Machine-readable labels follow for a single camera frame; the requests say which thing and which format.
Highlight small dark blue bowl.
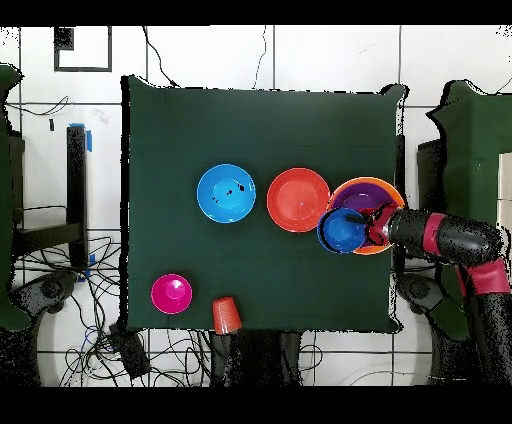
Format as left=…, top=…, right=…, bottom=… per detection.
left=316, top=206, right=369, bottom=255

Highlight purple bowl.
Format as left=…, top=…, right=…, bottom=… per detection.
left=330, top=182, right=398, bottom=213

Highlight large orange bowl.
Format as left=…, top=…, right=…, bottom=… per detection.
left=326, top=176, right=407, bottom=256

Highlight red-orange bowl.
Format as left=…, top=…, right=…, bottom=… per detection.
left=266, top=167, right=332, bottom=234

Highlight light blue bowl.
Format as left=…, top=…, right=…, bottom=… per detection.
left=196, top=163, right=257, bottom=224

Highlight orange cup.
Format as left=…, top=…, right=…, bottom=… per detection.
left=211, top=296, right=244, bottom=336

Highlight green cloth neighbouring table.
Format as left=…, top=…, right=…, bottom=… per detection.
left=425, top=79, right=512, bottom=341
left=0, top=63, right=31, bottom=331

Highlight white box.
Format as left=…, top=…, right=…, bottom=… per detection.
left=496, top=151, right=512, bottom=201
left=496, top=199, right=512, bottom=233

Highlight dark green table cloth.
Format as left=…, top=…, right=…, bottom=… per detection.
left=120, top=75, right=409, bottom=335

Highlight small pink bowl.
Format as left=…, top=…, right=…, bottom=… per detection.
left=150, top=273, right=194, bottom=316

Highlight black power adapter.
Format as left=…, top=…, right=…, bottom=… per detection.
left=109, top=327, right=152, bottom=379

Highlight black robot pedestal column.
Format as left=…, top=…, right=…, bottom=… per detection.
left=209, top=330, right=304, bottom=387

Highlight black floor cable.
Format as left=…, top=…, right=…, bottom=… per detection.
left=142, top=26, right=179, bottom=88

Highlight black stand post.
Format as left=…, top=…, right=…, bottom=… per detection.
left=11, top=124, right=91, bottom=271

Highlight blue cable bundle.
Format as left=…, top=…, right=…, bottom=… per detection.
left=80, top=324, right=100, bottom=354

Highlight black square floor frame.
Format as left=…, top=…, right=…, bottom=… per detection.
left=53, top=26, right=113, bottom=73

